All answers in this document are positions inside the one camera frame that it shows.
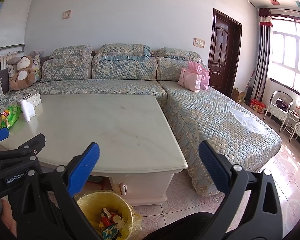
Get open cardboard box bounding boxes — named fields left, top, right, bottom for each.
left=231, top=87, right=247, bottom=104

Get clear plastic sheet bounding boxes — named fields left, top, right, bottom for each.
left=230, top=108, right=270, bottom=134

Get blue cartoon medicine box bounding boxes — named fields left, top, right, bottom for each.
left=102, top=224, right=119, bottom=240

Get brown teddy bear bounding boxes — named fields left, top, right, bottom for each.
left=8, top=55, right=36, bottom=91

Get large window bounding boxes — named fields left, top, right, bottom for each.
left=268, top=16, right=300, bottom=91

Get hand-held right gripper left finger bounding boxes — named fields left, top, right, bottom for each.
left=15, top=142, right=101, bottom=240

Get pink plastic bag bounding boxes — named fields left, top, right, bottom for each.
left=187, top=60, right=211, bottom=91

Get grey wall pipe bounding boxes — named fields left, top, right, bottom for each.
left=0, top=43, right=26, bottom=54

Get person's left hand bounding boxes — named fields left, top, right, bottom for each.
left=1, top=199, right=18, bottom=237

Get white plastic bag roll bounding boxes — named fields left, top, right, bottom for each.
left=19, top=100, right=37, bottom=122

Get pink paper gift bag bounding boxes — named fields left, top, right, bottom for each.
left=178, top=67, right=202, bottom=93

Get white coffee table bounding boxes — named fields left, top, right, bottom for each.
left=0, top=93, right=189, bottom=206

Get white tissue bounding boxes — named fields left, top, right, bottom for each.
left=115, top=215, right=128, bottom=231

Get broom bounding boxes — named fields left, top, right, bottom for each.
left=244, top=69, right=256, bottom=98

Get dark brown wooden door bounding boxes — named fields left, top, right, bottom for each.
left=207, top=8, right=243, bottom=97

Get green chip bag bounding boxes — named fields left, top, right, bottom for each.
left=0, top=104, right=22, bottom=129

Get striped grey and red curtain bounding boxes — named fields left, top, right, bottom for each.
left=251, top=7, right=274, bottom=102

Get dark clothes on chair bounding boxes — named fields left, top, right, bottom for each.
left=275, top=98, right=289, bottom=109

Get blue-green quilted corner sofa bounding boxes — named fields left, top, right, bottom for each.
left=0, top=44, right=283, bottom=198

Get red gift box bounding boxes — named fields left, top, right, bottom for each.
left=249, top=98, right=266, bottom=114

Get trash bin with yellow liner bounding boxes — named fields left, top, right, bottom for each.
left=73, top=190, right=143, bottom=240

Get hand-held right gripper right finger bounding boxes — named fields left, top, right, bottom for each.
left=198, top=140, right=283, bottom=240

